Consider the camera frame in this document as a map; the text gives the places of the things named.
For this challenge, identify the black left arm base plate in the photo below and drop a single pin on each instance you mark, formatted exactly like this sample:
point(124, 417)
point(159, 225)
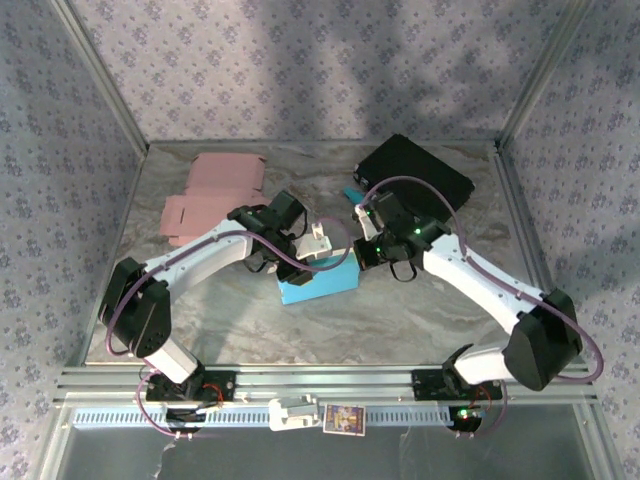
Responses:
point(220, 387)

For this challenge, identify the aluminium mounting rail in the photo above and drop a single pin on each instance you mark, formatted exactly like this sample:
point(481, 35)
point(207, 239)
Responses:
point(325, 382)

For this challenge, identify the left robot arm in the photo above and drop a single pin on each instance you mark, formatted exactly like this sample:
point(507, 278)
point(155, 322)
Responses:
point(200, 255)

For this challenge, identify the white plastic bracket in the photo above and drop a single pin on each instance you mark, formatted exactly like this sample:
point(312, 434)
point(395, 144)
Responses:
point(290, 415)

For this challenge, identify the pink paper box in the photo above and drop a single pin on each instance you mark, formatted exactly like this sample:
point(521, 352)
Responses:
point(220, 175)

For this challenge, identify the printed picture card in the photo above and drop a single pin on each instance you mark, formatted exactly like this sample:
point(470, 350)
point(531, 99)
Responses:
point(344, 419)

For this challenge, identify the black round controller board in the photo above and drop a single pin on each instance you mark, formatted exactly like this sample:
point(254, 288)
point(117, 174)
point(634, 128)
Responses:
point(467, 416)

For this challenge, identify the blue paper box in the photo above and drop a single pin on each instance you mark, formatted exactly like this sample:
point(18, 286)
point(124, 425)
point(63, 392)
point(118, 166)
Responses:
point(330, 285)

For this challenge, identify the aluminium corner post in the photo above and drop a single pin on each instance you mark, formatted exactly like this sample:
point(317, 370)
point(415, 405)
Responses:
point(100, 75)
point(540, 75)

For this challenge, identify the black flat case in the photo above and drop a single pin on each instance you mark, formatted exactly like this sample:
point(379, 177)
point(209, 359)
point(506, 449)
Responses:
point(415, 155)

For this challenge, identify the teal marker pen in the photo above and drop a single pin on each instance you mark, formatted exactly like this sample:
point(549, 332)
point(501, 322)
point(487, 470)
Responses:
point(352, 194)

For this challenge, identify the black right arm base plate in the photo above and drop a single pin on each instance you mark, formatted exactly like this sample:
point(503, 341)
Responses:
point(425, 385)

